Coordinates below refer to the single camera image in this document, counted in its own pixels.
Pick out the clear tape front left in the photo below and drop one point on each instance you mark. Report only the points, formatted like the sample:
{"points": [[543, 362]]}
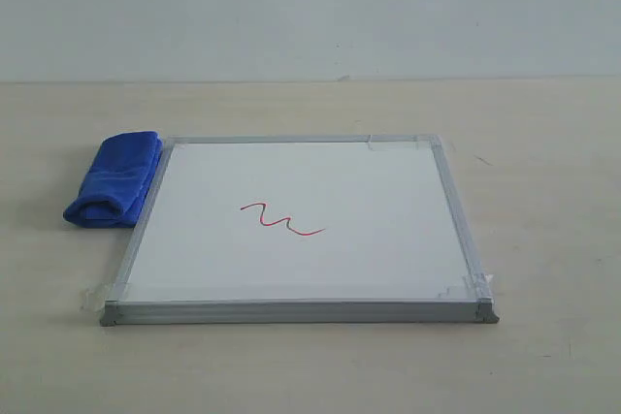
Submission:
{"points": [[103, 297]]}

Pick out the clear tape back right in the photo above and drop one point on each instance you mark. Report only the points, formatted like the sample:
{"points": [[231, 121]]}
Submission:
{"points": [[391, 142]]}

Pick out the blue cloth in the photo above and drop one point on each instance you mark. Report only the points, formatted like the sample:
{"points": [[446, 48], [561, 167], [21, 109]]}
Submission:
{"points": [[114, 189]]}

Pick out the white board with aluminium frame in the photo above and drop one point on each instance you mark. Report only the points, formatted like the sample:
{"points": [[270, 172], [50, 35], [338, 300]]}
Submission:
{"points": [[300, 230]]}

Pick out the clear tape front right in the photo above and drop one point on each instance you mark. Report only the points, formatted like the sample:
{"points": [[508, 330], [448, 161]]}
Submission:
{"points": [[478, 286]]}

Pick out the clear tape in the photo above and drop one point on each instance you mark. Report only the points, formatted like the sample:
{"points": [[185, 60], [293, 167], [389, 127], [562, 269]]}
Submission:
{"points": [[391, 142], [103, 297], [478, 286]]}

